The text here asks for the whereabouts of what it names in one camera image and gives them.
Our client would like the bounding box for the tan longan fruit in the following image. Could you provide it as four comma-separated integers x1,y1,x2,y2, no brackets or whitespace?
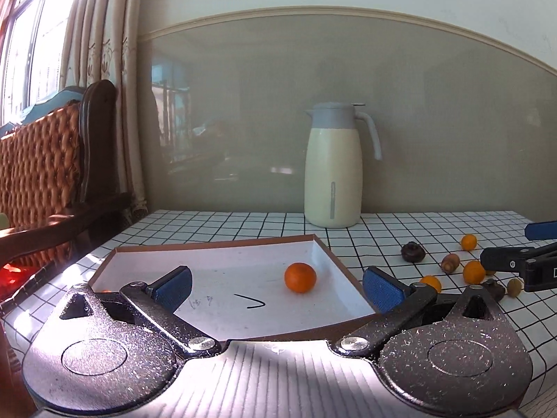
507,277,524,298

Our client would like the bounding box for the small orange kumquat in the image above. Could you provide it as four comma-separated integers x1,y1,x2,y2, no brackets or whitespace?
460,234,478,251
420,276,443,293

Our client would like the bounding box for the brown cylinder fruit small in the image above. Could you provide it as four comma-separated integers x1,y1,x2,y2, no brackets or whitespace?
440,253,461,274

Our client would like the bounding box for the dark mangosteen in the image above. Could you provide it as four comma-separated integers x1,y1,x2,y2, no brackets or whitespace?
481,277,506,302
400,242,426,263

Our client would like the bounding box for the large orange tangerine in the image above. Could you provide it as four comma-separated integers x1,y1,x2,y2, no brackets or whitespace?
283,262,317,293

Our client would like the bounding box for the checkered tablecloth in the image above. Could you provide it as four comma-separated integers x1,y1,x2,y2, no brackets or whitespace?
0,208,557,418

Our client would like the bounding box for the brown shallow cardboard box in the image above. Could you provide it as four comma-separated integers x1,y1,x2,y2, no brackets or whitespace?
89,235,375,341

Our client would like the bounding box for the wooden sofa with orange cushion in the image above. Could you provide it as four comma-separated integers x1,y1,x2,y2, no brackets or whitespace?
1,90,122,269

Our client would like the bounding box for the red cloth on sofa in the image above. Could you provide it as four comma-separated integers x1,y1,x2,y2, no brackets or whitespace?
0,264,38,302

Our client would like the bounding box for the cream thermos jug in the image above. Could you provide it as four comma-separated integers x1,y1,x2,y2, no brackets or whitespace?
304,102,382,229

